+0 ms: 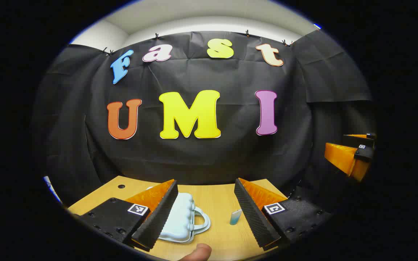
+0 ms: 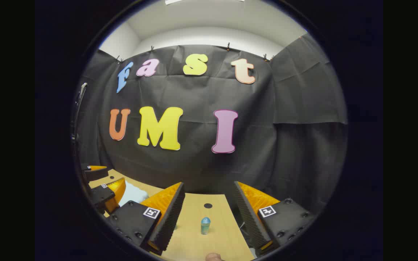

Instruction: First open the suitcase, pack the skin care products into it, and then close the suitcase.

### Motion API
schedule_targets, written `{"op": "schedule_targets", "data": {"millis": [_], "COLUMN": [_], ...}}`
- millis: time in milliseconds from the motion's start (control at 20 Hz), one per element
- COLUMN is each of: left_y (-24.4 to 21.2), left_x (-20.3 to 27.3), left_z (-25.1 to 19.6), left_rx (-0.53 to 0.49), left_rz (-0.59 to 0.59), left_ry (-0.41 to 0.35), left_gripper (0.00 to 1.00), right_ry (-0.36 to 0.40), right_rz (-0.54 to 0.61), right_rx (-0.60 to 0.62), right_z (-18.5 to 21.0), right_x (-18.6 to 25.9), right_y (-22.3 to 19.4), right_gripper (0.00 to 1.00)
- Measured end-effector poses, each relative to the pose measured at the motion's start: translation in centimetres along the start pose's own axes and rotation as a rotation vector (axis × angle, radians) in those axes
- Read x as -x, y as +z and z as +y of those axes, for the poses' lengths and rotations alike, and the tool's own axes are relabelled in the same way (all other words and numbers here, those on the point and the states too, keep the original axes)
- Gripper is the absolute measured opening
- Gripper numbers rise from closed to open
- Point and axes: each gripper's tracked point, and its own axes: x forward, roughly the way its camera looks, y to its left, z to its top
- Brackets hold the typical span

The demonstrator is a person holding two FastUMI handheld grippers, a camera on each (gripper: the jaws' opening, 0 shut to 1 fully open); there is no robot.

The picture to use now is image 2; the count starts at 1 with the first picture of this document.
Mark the black backdrop cloth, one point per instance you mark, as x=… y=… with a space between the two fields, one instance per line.
x=194 y=94

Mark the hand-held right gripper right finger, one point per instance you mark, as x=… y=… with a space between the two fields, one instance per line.
x=247 y=217

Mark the small blue green bottle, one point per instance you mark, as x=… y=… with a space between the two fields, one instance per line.
x=205 y=226

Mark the light blue suitcase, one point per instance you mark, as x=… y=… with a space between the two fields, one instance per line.
x=132 y=194

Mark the silver metal stand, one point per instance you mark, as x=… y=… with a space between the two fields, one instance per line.
x=82 y=90

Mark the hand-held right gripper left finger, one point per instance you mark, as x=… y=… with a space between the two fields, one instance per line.
x=167 y=221

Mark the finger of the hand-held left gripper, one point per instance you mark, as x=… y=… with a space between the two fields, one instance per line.
x=94 y=174
x=103 y=195

